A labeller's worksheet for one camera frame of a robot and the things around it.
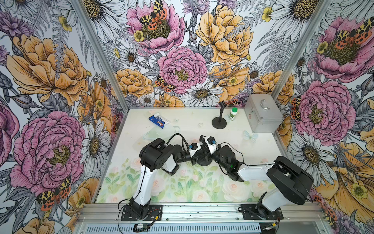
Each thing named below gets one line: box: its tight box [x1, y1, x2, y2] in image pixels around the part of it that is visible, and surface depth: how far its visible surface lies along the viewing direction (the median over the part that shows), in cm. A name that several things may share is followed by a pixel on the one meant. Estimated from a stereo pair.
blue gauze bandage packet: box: [148, 112, 171, 129], surface depth 113 cm
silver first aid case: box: [243, 93, 284, 134], surface depth 103 cm
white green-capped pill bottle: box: [228, 106, 239, 121], surface depth 111 cm
